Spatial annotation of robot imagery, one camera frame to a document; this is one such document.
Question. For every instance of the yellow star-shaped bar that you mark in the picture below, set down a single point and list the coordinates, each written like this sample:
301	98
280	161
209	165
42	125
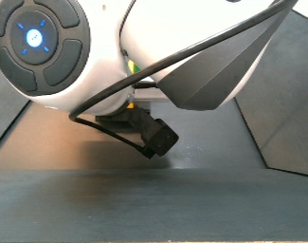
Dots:
133	69

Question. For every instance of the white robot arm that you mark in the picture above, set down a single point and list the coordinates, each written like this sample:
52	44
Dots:
65	48

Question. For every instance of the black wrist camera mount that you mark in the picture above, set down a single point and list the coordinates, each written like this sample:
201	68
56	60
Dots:
157	136

